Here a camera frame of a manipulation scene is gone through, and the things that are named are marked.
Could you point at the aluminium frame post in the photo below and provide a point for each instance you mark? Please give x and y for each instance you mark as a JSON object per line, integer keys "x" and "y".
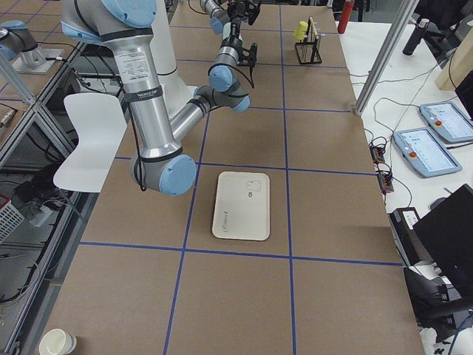
{"x": 394, "y": 33}

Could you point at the cream rabbit print tray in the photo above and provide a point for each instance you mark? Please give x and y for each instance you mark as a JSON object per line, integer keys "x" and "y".
{"x": 242, "y": 206}

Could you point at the blue teach pendant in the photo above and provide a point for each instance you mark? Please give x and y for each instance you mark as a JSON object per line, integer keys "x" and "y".
{"x": 448, "y": 121}
{"x": 425, "y": 153}

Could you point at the blue teach pendant far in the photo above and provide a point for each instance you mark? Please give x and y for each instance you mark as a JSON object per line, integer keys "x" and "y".
{"x": 448, "y": 121}

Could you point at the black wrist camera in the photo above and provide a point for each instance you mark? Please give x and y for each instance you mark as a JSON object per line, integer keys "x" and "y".
{"x": 248, "y": 57}

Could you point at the red water bottle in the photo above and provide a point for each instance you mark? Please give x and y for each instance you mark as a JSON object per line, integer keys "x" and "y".
{"x": 345, "y": 16}

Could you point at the wooden rack handle rod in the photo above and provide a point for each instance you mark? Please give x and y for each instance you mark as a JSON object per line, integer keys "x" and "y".
{"x": 311, "y": 33}

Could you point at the black water bottle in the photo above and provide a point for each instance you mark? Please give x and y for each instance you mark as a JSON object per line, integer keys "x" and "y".
{"x": 416, "y": 36}

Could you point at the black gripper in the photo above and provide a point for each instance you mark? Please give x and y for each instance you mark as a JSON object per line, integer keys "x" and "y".
{"x": 236, "y": 6}

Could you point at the blue teach pendant near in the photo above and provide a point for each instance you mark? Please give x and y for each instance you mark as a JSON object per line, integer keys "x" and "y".
{"x": 425, "y": 153}

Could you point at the paper coffee cup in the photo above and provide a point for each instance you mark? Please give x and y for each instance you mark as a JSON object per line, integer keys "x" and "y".
{"x": 57, "y": 342}

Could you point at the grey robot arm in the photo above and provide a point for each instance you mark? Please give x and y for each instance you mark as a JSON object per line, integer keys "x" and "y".
{"x": 224, "y": 88}
{"x": 126, "y": 28}

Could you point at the black wire cup rack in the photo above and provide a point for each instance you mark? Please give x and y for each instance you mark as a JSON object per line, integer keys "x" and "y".
{"x": 308, "y": 53}

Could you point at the white plastic chair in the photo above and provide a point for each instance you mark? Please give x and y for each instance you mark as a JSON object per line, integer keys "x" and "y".
{"x": 99, "y": 122}

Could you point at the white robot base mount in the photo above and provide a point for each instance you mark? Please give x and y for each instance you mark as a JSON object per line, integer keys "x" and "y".
{"x": 175, "y": 91}

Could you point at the yellow cup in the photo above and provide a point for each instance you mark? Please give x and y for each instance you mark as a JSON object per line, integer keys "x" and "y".
{"x": 301, "y": 30}

